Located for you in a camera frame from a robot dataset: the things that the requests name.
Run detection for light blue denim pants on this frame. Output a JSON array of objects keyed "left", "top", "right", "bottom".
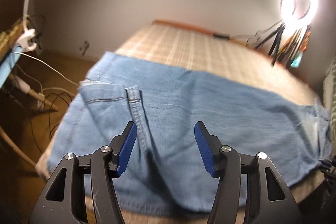
[{"left": 47, "top": 52, "right": 333, "bottom": 216}]

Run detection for folded silver black tripod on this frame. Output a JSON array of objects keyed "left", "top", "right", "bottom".
[{"left": 277, "top": 25, "right": 311, "bottom": 69}]

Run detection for green white patterned pillow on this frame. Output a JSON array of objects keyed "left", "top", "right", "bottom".
[{"left": 323, "top": 59, "right": 336, "bottom": 148}]

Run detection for bright ring light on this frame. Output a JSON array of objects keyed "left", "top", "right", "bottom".
[{"left": 280, "top": 0, "right": 318, "bottom": 26}]

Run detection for black ring light cable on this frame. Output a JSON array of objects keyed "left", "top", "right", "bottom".
[{"left": 212, "top": 20, "right": 283, "bottom": 47}]

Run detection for black floor cable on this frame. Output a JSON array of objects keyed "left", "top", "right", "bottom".
[{"left": 28, "top": 91, "right": 73, "bottom": 155}]

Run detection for orange braided fabric strip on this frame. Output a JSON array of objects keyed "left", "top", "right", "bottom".
[{"left": 299, "top": 30, "right": 311, "bottom": 52}]

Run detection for black ring light tripod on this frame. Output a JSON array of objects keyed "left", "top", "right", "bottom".
[{"left": 254, "top": 23, "right": 286, "bottom": 66}]

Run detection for white power strip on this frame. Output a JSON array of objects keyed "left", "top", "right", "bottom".
[{"left": 13, "top": 76, "right": 59, "bottom": 111}]

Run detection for white lamp cable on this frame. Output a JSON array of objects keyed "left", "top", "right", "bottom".
[{"left": 12, "top": 52, "right": 81, "bottom": 88}]

